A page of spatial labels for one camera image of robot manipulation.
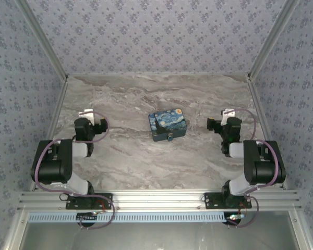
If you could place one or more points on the aluminium front rail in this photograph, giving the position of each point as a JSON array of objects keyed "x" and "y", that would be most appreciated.
[{"x": 159, "y": 200}]

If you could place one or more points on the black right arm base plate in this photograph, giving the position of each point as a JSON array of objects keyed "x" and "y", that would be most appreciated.
[{"x": 214, "y": 201}]

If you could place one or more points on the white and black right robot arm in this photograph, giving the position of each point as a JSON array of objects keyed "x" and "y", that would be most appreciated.
[{"x": 263, "y": 169}]

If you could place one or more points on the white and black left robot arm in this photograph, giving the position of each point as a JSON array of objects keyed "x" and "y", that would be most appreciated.
[{"x": 52, "y": 166}]

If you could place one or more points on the aluminium frame leg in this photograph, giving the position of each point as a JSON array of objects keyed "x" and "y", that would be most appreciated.
[
  {"x": 14, "y": 231},
  {"x": 300, "y": 231}
]

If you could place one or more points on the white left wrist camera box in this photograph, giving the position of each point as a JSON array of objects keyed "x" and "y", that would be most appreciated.
[{"x": 87, "y": 112}]

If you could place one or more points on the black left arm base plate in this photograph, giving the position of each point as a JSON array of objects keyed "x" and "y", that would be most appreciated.
[{"x": 73, "y": 203}]

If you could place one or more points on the starry night print tin box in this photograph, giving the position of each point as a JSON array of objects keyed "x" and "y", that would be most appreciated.
[{"x": 167, "y": 122}]

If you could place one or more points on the aluminium frame post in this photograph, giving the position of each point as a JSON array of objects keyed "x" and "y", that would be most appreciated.
[
  {"x": 43, "y": 39},
  {"x": 272, "y": 39}
]

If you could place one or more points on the black electronics board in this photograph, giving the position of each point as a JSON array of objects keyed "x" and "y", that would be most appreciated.
[{"x": 233, "y": 218}]

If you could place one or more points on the aluminium table side rail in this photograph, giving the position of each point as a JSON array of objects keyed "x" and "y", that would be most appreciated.
[
  {"x": 58, "y": 104},
  {"x": 258, "y": 104}
]

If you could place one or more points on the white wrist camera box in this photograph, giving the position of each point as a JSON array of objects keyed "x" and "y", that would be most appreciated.
[
  {"x": 226, "y": 115},
  {"x": 87, "y": 112}
]

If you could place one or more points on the small blue padlock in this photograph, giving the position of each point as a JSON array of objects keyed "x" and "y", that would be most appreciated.
[{"x": 170, "y": 137}]

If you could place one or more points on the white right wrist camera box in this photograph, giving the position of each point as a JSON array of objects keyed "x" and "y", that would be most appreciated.
[{"x": 226, "y": 115}]

